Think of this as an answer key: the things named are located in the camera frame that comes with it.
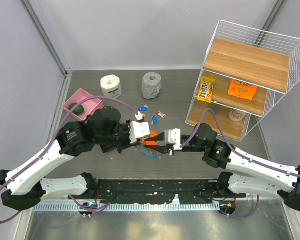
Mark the white wire wooden shelf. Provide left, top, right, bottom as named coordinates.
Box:
left=185, top=20, right=300, bottom=142

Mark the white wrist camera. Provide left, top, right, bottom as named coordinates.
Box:
left=129, top=111, right=151, bottom=144
left=164, top=128, right=181, bottom=145

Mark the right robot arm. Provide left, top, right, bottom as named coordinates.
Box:
left=144, top=123, right=300, bottom=212

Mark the metal key organizer blue handle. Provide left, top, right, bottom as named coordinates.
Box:
left=139, top=147, right=163, bottom=162

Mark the black front rail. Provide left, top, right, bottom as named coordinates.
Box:
left=72, top=179, right=234, bottom=205

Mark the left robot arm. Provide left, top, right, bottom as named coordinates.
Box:
left=0, top=106, right=138, bottom=211

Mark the orange candy bag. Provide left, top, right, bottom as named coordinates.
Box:
left=228, top=79, right=258, bottom=100

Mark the green avocado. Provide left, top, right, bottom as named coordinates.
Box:
left=68, top=102, right=85, bottom=116

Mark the orange razor box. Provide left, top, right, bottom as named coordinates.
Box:
left=143, top=129, right=160, bottom=146

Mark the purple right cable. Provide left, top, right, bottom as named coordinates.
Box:
left=181, top=107, right=300, bottom=179

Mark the white paper cup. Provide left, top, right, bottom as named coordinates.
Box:
left=228, top=108, right=247, bottom=122

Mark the grey toilet paper roll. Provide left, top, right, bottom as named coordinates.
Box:
left=141, top=72, right=162, bottom=100

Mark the black plastic bin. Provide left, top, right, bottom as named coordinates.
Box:
left=100, top=144, right=117, bottom=154

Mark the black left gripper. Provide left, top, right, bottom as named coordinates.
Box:
left=95, top=119, right=142, bottom=154

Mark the white toilet paper roll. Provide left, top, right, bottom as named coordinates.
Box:
left=100, top=74, right=122, bottom=99

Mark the blue tag key upper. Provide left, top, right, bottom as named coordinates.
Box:
left=138, top=105, right=149, bottom=112

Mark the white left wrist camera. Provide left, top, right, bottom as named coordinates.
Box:
left=129, top=111, right=151, bottom=144

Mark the blue tag key lower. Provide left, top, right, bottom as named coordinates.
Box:
left=151, top=116, right=158, bottom=125

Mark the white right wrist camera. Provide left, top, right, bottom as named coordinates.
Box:
left=164, top=128, right=181, bottom=145

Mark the blue tag key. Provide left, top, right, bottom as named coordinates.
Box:
left=138, top=105, right=149, bottom=112
left=151, top=116, right=158, bottom=125

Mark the pink drawer box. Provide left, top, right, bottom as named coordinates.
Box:
left=62, top=88, right=104, bottom=121

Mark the yellow candy bag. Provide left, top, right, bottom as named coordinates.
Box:
left=196, top=76, right=216, bottom=103

